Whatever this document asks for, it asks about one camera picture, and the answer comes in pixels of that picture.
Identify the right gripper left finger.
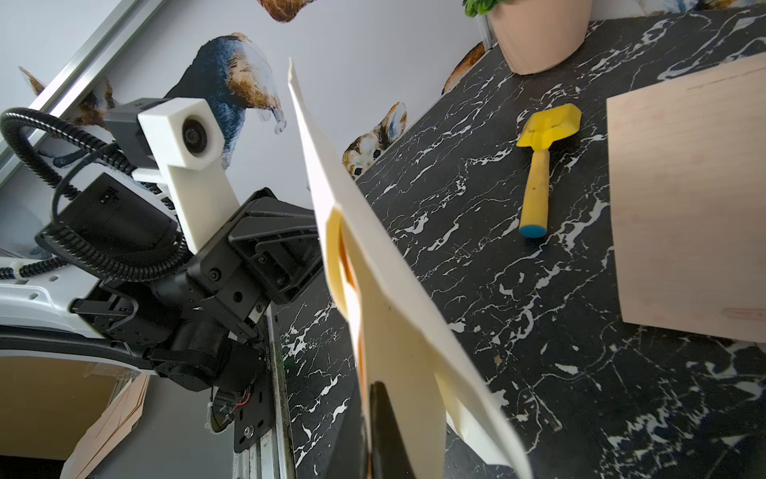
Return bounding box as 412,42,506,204
323,386,367,479

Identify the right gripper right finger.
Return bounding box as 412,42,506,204
368,381,415,479

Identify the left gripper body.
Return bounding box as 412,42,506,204
71,189,322,392

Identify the white envelope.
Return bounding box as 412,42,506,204
287,71,533,478

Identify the pink lined letter paper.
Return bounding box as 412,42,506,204
606,54,765,342

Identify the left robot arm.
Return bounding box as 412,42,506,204
1,189,322,394

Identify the yellow toy shovel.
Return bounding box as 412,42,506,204
517,104,582,239

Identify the green plant in terracotta pot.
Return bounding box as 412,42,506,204
462,0,592,76

